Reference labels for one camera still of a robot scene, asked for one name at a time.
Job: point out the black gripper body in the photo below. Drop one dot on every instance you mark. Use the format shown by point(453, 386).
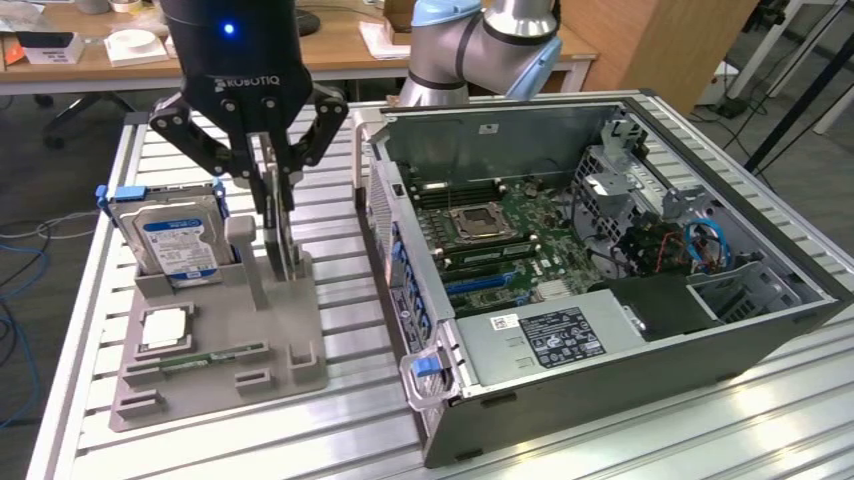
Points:
point(240, 60)

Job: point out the black green graphics card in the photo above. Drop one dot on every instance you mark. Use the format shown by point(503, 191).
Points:
point(280, 240)

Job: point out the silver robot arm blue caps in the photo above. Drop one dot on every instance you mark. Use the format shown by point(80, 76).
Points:
point(441, 65)

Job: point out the dark table corner cap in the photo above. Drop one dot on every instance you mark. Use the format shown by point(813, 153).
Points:
point(136, 119)

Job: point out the black round lamp base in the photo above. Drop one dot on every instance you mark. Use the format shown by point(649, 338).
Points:
point(310, 25)

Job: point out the white round-topped box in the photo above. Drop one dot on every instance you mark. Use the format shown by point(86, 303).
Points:
point(136, 47)

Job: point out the white pink paper stack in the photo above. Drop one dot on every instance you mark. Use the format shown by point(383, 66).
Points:
point(383, 45)

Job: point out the black office chair base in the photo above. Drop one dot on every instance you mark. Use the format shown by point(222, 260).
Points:
point(67, 115)

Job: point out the hard disk blue caddy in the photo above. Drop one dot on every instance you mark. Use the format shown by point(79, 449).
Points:
point(176, 245)

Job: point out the thin metal locking lever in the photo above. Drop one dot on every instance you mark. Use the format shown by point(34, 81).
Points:
point(451, 197)

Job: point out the white case label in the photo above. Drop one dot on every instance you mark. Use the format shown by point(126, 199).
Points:
point(487, 129)

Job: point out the blue card clip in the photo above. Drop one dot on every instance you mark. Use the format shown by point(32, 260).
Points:
point(419, 320)
point(407, 281)
point(414, 300)
point(395, 235)

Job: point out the grey mug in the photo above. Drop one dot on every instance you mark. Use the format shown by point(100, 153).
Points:
point(92, 6)

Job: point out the brown cardboard box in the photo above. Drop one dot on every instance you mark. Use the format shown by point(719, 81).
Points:
point(398, 12)

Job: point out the white box black lid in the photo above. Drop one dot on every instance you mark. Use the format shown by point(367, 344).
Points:
point(50, 47)

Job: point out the silver CPU socket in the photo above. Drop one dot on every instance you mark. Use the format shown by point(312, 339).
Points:
point(477, 220)

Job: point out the round coin battery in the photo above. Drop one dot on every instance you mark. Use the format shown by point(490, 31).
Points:
point(531, 188)

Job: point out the orange box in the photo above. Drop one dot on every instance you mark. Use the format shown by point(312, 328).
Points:
point(10, 55)

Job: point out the clear plastic bag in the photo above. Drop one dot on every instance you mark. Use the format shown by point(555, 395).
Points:
point(20, 22)

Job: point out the dark labelled RAM stick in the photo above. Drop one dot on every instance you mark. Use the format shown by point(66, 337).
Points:
point(487, 255)

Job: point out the long black expansion slot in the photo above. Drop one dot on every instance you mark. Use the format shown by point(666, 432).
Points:
point(470, 273)

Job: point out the silver CPU chip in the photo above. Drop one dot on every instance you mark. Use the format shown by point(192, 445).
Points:
point(162, 330)

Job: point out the blue expansion slot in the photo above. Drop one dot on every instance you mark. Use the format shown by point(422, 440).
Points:
point(483, 284)

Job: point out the green motherboard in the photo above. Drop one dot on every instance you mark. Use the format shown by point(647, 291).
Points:
point(554, 235)

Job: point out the green RAM stick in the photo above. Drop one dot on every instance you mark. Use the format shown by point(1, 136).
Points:
point(200, 361)

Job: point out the perforated metal disk bay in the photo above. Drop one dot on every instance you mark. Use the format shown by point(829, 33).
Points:
point(617, 200)

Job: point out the silver finned chipset heatsink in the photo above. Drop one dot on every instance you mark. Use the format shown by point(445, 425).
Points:
point(553, 291)

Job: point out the blue case release latch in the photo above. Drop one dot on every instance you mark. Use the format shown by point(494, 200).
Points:
point(427, 369)

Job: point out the grey parts rack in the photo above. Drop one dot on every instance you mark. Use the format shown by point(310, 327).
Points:
point(220, 400)

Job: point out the grey power supply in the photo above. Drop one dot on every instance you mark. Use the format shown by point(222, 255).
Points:
point(494, 360)

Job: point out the white box red button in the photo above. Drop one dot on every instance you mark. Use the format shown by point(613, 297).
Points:
point(710, 92)

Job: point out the wooden cabinet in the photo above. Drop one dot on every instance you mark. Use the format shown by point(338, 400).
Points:
point(701, 50)

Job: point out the black power adapter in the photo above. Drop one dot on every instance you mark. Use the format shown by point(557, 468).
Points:
point(734, 107)

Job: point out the black plastic cover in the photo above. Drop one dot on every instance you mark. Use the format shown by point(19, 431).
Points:
point(661, 305)

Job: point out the dark grey open PC case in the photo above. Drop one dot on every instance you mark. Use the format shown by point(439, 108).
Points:
point(601, 400)

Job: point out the black stand pole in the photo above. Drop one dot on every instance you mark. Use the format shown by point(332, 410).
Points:
point(801, 102)

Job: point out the open grey disk bay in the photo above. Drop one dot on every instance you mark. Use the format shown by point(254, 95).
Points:
point(754, 290)

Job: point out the wooden desk white frame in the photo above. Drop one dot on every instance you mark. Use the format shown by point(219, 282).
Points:
point(100, 70)

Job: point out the white table frame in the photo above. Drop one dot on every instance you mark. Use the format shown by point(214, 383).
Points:
point(757, 55)

